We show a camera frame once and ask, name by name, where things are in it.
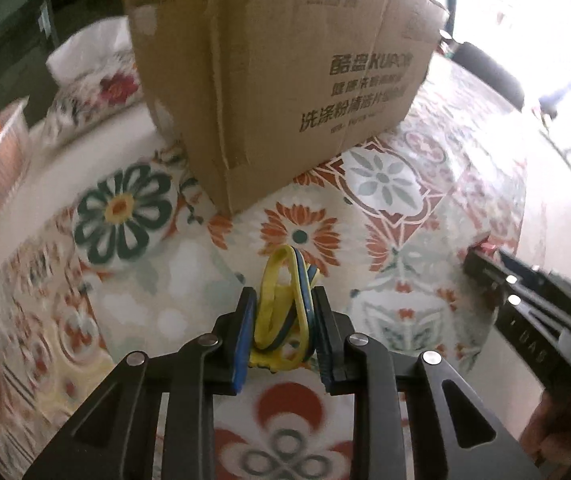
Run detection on person's right hand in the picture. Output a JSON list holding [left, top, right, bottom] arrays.
[[523, 380, 571, 466]]

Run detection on floral tissue pack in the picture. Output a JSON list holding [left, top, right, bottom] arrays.
[[46, 22, 144, 133]]

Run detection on yellow and blue elastic band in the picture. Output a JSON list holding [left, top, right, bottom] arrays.
[[250, 245, 321, 372]]

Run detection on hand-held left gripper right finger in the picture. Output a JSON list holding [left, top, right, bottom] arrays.
[[312, 285, 541, 480]]

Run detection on patterned tablecloth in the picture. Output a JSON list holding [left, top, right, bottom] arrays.
[[0, 45, 571, 480]]

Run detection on brown cardboard box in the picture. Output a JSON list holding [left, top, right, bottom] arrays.
[[118, 0, 450, 216]]

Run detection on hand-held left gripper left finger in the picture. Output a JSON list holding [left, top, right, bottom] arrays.
[[23, 286, 259, 480]]

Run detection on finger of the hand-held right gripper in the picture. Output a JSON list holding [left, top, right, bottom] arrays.
[[465, 249, 519, 311], [498, 250, 549, 286]]

